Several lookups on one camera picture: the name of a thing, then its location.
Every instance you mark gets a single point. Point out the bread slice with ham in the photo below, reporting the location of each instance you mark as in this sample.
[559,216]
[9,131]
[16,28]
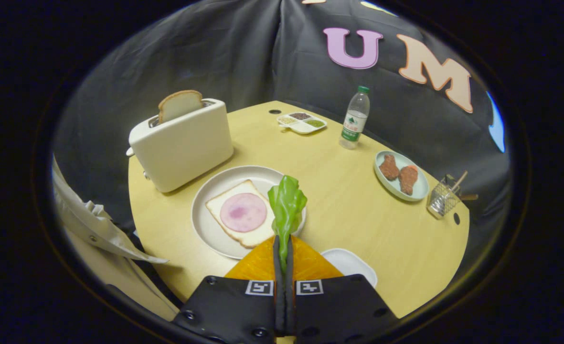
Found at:
[243,239]

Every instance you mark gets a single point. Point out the bread slice in toaster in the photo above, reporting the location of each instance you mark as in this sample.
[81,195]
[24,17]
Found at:
[179,105]

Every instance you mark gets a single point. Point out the black backdrop cloth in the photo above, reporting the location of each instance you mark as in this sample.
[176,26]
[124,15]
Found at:
[191,57]

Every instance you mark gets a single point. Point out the white divided seasoning tray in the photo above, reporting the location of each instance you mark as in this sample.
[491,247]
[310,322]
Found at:
[303,128]

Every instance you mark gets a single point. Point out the small white dish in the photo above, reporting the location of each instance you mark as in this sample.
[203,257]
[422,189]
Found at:
[348,263]

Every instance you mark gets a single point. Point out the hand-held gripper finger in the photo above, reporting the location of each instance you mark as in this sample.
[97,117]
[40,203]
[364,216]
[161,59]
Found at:
[290,306]
[278,296]

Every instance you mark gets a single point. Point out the round beige plate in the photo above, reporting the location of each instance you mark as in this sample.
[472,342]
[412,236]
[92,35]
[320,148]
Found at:
[219,186]

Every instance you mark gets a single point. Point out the clear water bottle green cap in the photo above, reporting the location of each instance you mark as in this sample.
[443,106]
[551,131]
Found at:
[353,124]

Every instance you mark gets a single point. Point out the pink ham slice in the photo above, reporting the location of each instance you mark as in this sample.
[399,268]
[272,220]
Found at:
[243,212]

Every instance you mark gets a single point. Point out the white toaster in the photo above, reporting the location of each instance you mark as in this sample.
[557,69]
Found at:
[186,148]

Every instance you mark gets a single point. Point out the person's white coat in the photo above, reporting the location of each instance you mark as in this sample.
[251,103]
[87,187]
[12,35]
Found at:
[86,224]

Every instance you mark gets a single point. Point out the light blue plate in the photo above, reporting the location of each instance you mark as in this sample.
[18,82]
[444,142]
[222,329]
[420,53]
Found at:
[390,185]

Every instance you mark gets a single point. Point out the brown meat piece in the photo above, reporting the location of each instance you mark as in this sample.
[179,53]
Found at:
[389,167]
[408,179]

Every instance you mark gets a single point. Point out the green lettuce leaf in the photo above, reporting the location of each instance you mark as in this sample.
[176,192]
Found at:
[286,205]

